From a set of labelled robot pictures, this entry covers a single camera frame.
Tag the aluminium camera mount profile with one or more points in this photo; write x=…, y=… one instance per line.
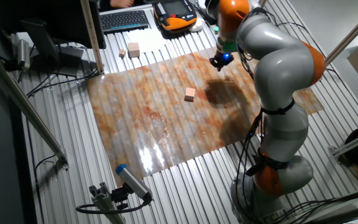
x=104, y=202

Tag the person hand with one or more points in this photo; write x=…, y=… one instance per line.
x=121, y=3

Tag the marble pattern mat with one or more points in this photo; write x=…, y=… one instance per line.
x=166, y=124

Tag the short aluminium profile rail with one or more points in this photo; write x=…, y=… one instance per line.
x=353, y=144

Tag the orange and black teach pendant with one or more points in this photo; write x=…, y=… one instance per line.
x=176, y=15

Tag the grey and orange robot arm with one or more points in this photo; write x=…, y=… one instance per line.
x=281, y=77

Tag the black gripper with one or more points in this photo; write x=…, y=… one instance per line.
x=223, y=59

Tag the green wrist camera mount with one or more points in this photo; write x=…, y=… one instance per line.
x=228, y=46

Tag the slanted aluminium frame bar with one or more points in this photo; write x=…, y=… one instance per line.
x=26, y=109

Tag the tiny wooden block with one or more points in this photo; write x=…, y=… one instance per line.
x=122, y=53

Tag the silver camera on bar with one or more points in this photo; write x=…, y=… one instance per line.
x=23, y=53

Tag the large wooden block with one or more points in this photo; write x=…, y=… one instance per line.
x=133, y=49

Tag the black keyboard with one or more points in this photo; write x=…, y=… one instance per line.
x=124, y=21

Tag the silver camera with blue cap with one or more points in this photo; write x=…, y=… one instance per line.
x=132, y=180

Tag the black monitor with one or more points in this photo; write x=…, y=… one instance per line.
x=42, y=18

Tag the small wooden block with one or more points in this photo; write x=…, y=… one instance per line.
x=190, y=94

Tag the white computer mouse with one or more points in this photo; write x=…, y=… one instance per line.
x=196, y=25

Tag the white paper sheet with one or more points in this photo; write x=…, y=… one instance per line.
x=149, y=39

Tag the upright aluminium post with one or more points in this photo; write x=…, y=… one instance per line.
x=92, y=37

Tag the long aluminium frame beam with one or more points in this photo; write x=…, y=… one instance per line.
x=353, y=31

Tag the black round spool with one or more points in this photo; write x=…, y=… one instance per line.
x=210, y=7

